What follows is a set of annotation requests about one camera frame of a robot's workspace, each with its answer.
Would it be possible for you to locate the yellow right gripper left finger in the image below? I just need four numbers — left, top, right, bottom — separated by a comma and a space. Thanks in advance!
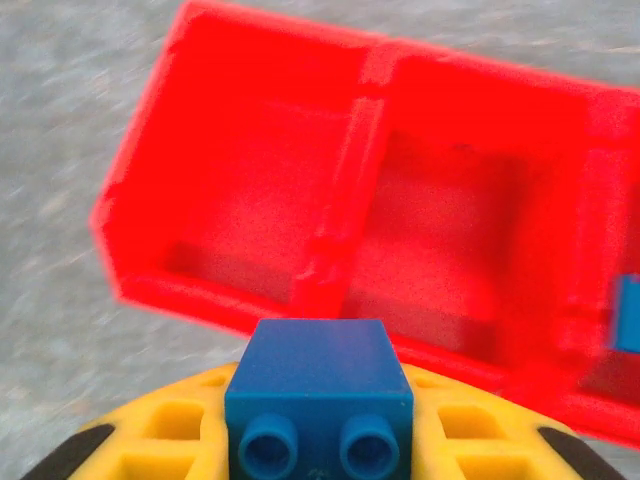
19, 362, 236, 480

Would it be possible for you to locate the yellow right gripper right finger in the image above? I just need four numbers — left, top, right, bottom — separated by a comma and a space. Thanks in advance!
402, 364, 621, 480

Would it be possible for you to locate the blue lego brick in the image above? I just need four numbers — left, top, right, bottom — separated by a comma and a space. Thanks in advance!
224, 318, 415, 480
610, 273, 640, 351

